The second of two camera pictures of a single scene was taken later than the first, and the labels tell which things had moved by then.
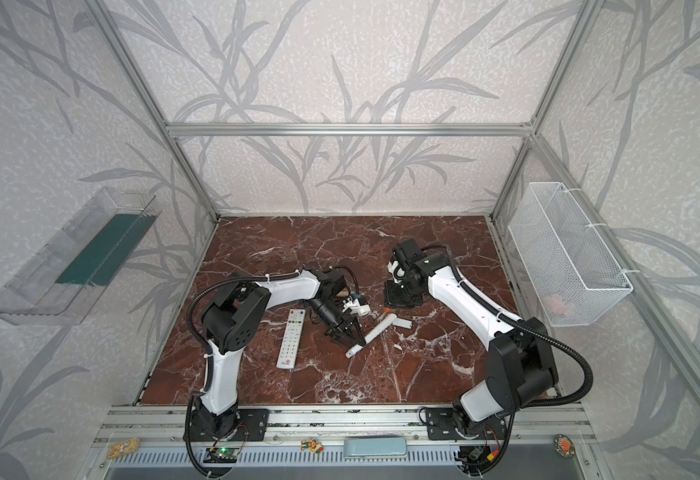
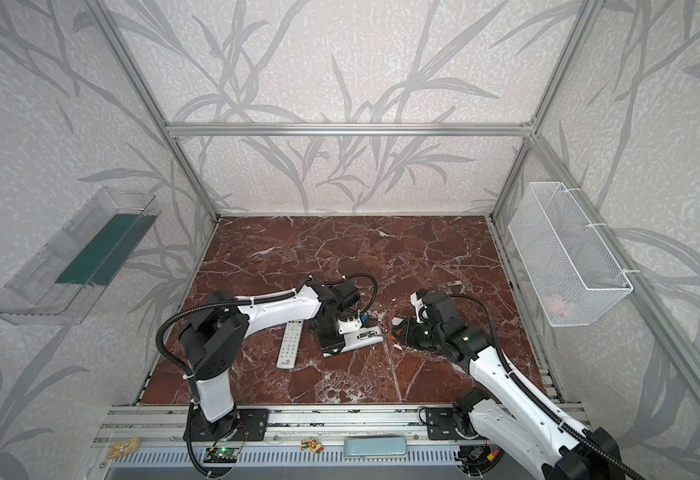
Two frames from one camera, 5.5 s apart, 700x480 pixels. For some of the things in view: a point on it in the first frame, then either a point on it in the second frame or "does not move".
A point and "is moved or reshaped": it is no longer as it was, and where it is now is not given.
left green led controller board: [221, 455] does not move
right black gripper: [401, 294] -> [410, 330]
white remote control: [385, 326] is moved or reshaped
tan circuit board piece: [123, 448] does not move
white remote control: [288, 351] does not move
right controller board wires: [472, 459] does not move
